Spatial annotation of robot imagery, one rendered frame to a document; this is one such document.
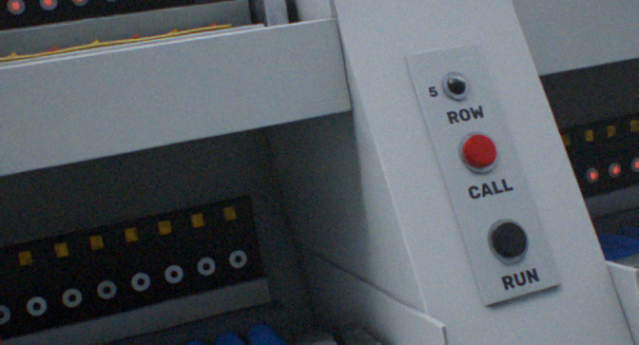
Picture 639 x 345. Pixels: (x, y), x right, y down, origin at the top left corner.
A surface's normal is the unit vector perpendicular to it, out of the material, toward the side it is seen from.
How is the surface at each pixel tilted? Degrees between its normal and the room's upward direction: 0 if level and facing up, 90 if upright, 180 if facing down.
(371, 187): 90
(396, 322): 90
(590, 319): 90
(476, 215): 90
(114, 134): 111
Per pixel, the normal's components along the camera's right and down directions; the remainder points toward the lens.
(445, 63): 0.22, -0.29
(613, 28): 0.30, 0.06
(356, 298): -0.94, 0.19
